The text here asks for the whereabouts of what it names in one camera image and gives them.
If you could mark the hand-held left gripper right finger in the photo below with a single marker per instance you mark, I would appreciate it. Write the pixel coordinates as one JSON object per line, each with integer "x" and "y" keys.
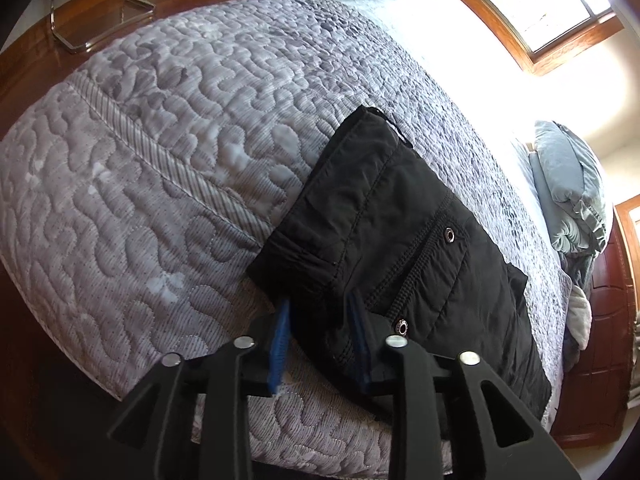
{"x": 358, "y": 340}

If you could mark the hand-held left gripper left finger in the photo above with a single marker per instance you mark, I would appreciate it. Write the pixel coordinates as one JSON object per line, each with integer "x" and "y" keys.
{"x": 280, "y": 350}

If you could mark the black pants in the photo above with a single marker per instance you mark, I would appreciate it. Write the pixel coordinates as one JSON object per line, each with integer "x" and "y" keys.
{"x": 395, "y": 240}

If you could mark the white fleece cloth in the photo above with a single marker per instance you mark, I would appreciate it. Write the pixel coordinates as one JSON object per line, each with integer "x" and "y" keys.
{"x": 580, "y": 315}

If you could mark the dark grey blanket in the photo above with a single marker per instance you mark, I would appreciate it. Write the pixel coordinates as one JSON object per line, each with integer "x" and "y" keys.
{"x": 575, "y": 272}

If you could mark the grey quilted bedspread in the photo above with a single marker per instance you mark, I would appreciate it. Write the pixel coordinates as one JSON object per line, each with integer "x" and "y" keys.
{"x": 150, "y": 160}

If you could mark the light blue bed sheet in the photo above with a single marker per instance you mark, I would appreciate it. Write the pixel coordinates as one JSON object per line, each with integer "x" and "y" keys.
{"x": 522, "y": 170}

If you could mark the wooden headboard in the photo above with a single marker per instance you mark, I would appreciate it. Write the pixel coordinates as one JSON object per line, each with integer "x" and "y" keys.
{"x": 605, "y": 340}

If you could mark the grey-green duvet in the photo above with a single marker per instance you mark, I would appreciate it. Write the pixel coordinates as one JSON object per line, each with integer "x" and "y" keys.
{"x": 580, "y": 230}

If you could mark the light blue pillow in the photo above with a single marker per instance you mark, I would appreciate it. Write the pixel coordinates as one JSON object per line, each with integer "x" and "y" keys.
{"x": 567, "y": 165}

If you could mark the small wooden-framed window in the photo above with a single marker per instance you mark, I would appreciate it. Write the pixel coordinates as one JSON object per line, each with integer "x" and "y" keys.
{"x": 627, "y": 230}

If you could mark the chrome mesh chair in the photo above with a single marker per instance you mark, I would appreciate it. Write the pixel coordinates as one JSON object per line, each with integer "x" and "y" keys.
{"x": 95, "y": 15}

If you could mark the large wooden-framed window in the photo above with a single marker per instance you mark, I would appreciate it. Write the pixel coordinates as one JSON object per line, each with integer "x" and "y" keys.
{"x": 545, "y": 0}

